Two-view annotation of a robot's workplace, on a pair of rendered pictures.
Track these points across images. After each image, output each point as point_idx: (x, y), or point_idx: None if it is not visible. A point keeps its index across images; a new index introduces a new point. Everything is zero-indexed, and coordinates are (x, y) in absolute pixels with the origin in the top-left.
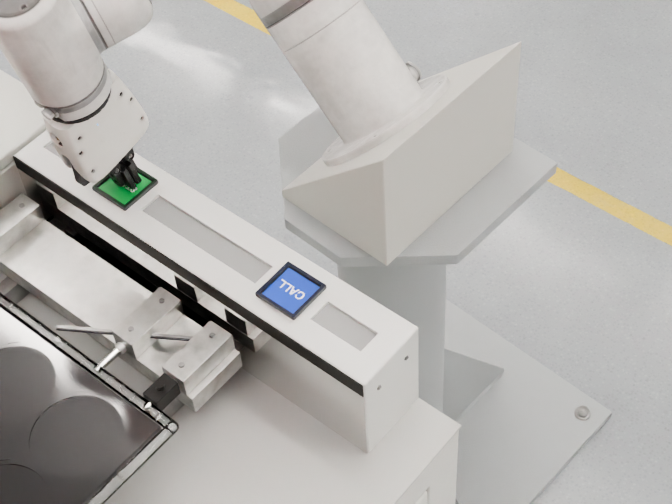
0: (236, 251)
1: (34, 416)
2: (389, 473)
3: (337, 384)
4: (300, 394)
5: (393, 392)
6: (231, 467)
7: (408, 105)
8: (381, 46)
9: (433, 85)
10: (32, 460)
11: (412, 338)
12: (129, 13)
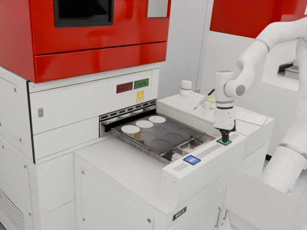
0: (205, 155)
1: (165, 139)
2: (152, 199)
3: None
4: None
5: (168, 188)
6: (157, 175)
7: None
8: (283, 171)
9: None
10: (155, 139)
11: (177, 178)
12: (230, 88)
